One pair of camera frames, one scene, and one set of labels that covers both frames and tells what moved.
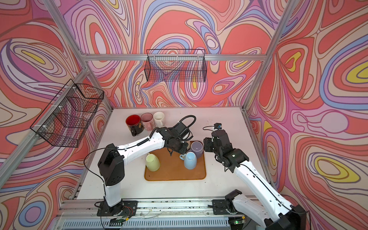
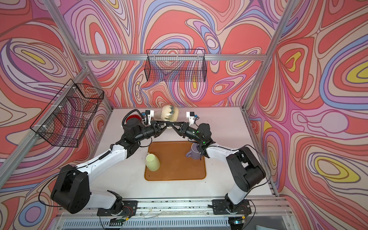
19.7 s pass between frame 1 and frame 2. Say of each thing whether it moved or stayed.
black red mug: stayed
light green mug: stayed
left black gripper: moved
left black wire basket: stayed
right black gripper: moved
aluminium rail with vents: stayed
